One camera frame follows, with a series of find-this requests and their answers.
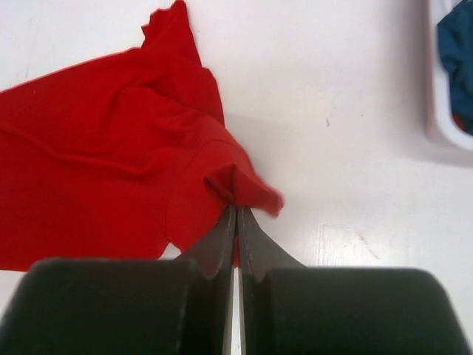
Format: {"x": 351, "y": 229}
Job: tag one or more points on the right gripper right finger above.
{"x": 289, "y": 308}

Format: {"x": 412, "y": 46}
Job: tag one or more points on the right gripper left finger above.
{"x": 179, "y": 306}

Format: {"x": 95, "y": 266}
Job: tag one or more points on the red t shirt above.
{"x": 120, "y": 156}

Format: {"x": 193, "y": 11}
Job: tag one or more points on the white laundry basket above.
{"x": 440, "y": 126}

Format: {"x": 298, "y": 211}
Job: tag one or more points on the blue t shirt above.
{"x": 454, "y": 33}

